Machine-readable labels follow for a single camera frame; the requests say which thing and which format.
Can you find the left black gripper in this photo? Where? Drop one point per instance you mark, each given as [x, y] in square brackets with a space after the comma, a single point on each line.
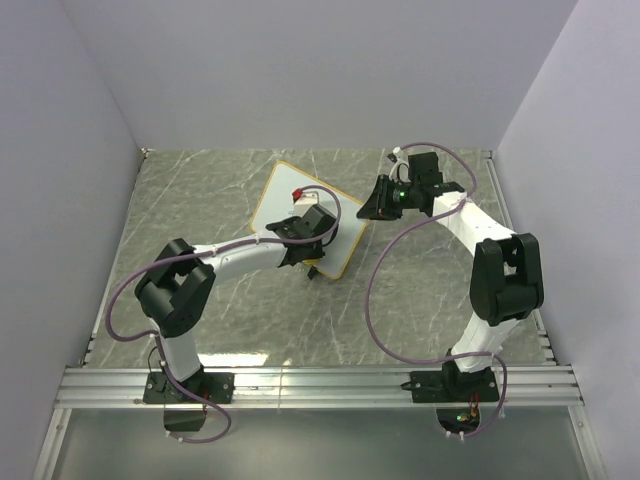
[318, 252]

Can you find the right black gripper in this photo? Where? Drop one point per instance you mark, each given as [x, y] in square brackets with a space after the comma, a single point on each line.
[378, 206]

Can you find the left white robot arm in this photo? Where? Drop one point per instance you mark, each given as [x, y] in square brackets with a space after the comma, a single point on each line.
[173, 294]

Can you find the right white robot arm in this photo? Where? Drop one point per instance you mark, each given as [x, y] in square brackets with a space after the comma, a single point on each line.
[506, 280]

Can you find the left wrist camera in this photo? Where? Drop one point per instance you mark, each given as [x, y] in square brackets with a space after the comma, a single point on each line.
[315, 219]

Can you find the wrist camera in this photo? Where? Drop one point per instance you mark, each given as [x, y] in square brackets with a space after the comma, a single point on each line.
[315, 219]
[421, 168]

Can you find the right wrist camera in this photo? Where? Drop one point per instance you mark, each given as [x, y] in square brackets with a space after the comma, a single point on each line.
[421, 168]

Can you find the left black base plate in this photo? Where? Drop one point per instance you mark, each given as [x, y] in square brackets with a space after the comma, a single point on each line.
[215, 387]

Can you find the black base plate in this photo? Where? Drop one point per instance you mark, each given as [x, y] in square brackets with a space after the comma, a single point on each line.
[215, 387]
[435, 387]

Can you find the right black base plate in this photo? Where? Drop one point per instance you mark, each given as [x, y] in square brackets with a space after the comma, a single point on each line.
[435, 387]

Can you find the aluminium mounting rail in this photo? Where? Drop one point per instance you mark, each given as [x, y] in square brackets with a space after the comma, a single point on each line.
[309, 388]

